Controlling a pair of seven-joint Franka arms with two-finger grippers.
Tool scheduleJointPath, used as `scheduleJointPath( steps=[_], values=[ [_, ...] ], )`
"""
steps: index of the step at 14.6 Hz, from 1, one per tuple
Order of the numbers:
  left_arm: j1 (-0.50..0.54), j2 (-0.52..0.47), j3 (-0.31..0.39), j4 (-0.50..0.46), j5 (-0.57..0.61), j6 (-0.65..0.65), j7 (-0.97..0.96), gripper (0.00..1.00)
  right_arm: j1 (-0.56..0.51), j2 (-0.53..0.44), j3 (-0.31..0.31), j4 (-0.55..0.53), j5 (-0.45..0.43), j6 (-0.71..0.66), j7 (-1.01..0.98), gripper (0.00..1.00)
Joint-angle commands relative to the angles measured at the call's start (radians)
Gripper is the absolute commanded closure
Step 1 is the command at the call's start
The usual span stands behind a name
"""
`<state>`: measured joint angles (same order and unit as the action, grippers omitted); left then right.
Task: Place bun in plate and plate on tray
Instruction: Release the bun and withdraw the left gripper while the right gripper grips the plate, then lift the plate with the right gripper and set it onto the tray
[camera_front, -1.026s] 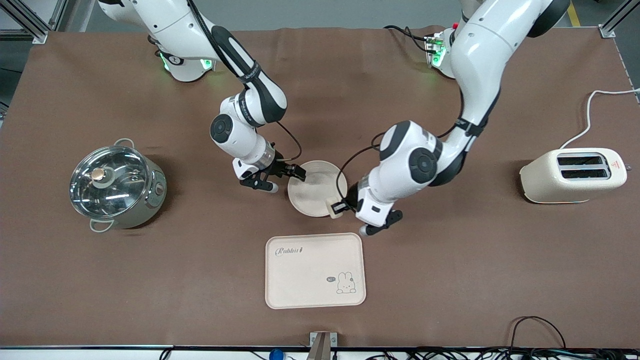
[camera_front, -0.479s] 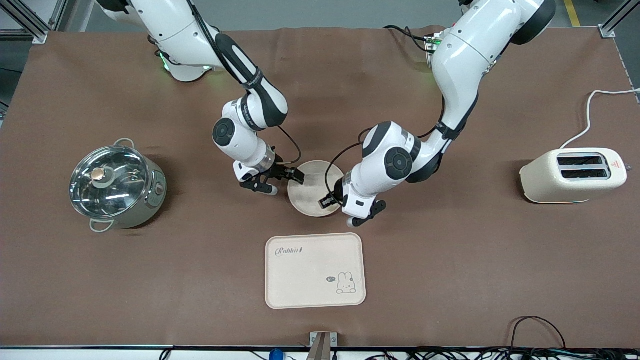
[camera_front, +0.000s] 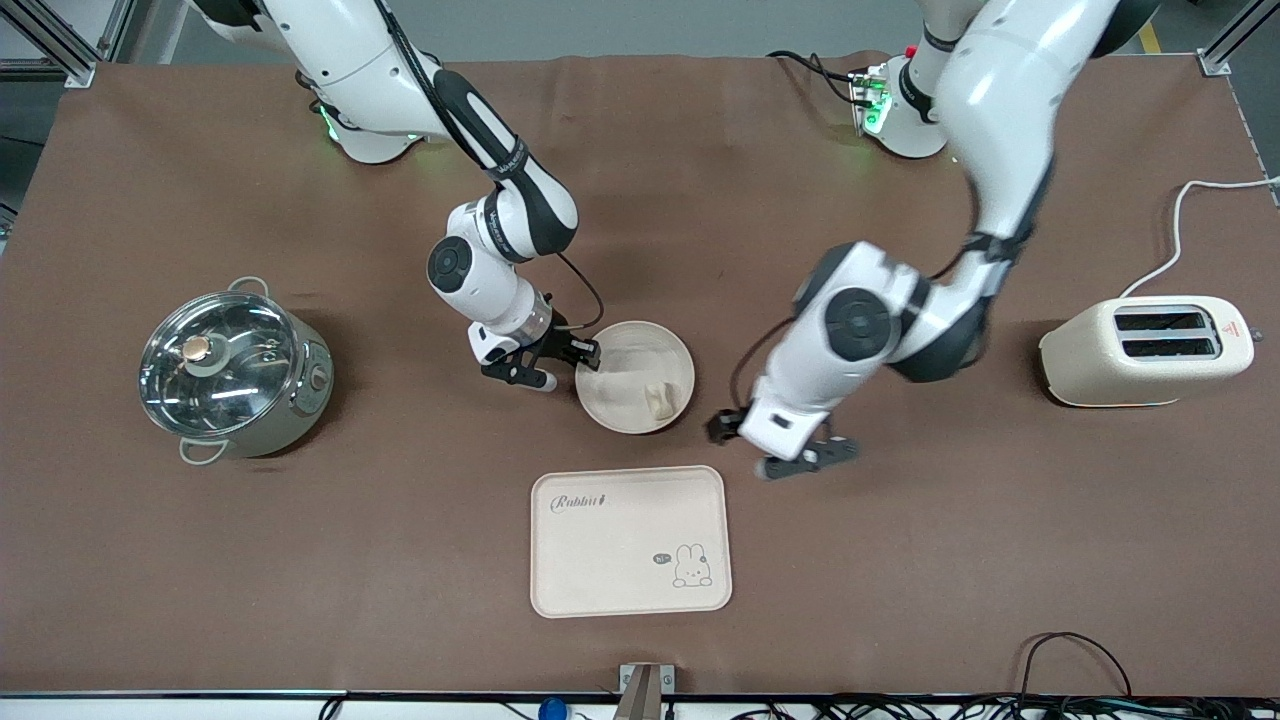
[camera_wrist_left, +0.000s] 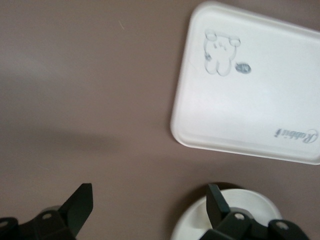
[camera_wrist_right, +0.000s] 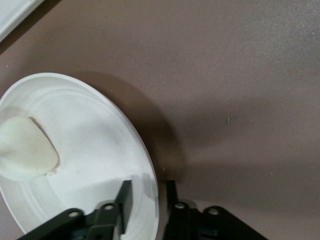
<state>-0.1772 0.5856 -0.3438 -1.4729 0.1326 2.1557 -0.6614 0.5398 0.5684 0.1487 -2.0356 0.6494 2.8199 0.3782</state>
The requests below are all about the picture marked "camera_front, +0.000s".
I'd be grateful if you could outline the round cream plate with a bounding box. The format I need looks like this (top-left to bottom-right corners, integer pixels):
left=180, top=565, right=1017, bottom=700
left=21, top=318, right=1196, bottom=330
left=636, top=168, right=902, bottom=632
left=574, top=320, right=697, bottom=436

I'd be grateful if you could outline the cream rabbit print tray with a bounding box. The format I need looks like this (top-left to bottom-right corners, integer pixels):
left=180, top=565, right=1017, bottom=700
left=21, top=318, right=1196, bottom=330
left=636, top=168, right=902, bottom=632
left=529, top=465, right=734, bottom=619

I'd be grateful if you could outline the steel electric cooking pot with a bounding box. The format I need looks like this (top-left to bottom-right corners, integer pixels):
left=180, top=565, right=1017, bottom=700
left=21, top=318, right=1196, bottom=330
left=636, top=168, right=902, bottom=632
left=138, top=277, right=336, bottom=467

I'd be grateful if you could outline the brown table mat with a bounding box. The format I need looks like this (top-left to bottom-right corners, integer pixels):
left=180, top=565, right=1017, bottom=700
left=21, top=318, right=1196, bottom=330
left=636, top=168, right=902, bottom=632
left=0, top=50, right=1280, bottom=699

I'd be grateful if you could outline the glass pot lid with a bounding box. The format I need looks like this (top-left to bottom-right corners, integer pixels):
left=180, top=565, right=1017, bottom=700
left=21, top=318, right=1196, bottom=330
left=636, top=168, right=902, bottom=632
left=138, top=290, right=301, bottom=441

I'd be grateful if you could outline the cream two-slot toaster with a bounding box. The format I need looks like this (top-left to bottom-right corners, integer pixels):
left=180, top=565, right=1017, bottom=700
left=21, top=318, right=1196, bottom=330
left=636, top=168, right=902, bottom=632
left=1038, top=295, right=1263, bottom=409

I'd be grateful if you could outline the grey metal camera bracket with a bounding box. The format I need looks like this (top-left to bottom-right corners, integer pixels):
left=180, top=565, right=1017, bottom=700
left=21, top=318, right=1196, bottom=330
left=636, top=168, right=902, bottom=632
left=612, top=662, right=677, bottom=720

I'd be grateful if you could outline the black arm base cable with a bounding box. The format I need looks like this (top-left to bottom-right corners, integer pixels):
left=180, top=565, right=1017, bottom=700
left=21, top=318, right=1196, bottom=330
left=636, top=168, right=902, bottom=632
left=767, top=49, right=865, bottom=107

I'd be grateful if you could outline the black looped cable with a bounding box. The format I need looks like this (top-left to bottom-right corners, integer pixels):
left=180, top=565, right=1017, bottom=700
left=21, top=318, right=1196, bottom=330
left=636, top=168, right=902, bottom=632
left=1014, top=631, right=1133, bottom=701

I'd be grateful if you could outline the black cable bundle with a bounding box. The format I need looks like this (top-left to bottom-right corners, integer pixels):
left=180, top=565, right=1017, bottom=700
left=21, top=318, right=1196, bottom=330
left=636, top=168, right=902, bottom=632
left=725, top=693, right=1280, bottom=720

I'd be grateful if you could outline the white toaster power cable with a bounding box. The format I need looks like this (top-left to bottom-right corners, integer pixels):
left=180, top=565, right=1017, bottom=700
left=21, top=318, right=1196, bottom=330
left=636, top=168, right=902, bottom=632
left=1118, top=176, right=1280, bottom=299

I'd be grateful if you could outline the aluminium frame profile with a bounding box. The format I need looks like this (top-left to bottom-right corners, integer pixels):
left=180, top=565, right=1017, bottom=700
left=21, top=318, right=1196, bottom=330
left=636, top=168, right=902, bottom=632
left=0, top=0, right=136, bottom=89
left=1198, top=0, right=1280, bottom=78

